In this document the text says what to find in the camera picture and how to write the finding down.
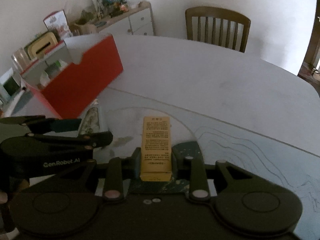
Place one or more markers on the brown wooden chair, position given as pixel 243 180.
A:
pixel 218 26

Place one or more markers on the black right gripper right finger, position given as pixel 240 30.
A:
pixel 190 167

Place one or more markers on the person left hand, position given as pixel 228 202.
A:
pixel 3 197

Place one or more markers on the yellow tissue box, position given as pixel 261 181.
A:
pixel 40 44

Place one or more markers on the red and white cardboard box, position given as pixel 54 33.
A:
pixel 72 74

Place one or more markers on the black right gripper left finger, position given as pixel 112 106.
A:
pixel 118 170

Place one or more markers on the yellow small carton box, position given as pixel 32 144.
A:
pixel 156 165

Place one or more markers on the white sideboard cabinet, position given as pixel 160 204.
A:
pixel 138 21

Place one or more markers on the red white snack bag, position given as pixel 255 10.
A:
pixel 56 22

